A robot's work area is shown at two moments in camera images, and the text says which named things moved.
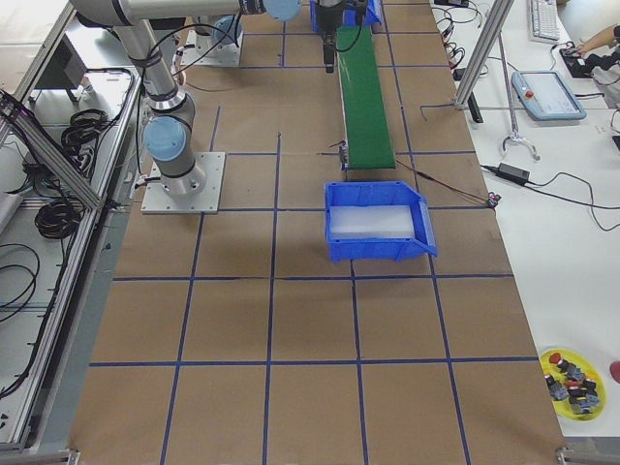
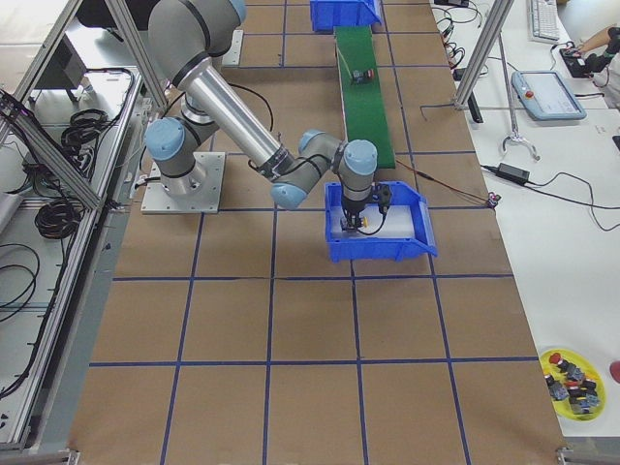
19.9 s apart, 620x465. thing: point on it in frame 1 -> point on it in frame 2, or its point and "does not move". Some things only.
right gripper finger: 328,41 -> 351,223
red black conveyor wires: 492,200 does not move
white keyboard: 542,21 does not move
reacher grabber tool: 514,137 does not move
